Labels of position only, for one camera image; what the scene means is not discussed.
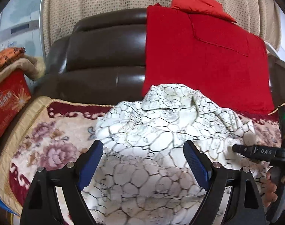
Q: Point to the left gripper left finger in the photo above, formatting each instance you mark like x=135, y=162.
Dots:
x=42, y=205

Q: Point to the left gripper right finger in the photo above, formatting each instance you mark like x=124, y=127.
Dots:
x=244, y=205

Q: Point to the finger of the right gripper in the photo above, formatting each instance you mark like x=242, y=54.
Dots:
x=261, y=153

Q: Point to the white crackle-pattern garment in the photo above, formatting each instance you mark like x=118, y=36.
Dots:
x=143, y=176

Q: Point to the person's right hand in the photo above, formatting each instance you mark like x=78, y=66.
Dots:
x=270, y=196

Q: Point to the floral red cream blanket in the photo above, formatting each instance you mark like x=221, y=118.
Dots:
x=62, y=132

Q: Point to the large red folded quilt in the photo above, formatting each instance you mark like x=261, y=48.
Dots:
x=225, y=62

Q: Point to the red gift box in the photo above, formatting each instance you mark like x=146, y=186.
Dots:
x=14, y=95

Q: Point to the beige padded coat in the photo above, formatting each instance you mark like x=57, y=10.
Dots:
x=33, y=67

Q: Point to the orange black patterned cloth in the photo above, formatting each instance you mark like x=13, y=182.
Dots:
x=10, y=55

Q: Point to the beige dotted curtain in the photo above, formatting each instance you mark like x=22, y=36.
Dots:
x=260, y=17

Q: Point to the dark brown leather sofa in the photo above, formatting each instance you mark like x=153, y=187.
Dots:
x=103, y=61

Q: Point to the small red pillow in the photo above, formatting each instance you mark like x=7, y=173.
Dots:
x=206, y=7

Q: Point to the silver standing air conditioner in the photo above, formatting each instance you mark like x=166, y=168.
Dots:
x=20, y=26

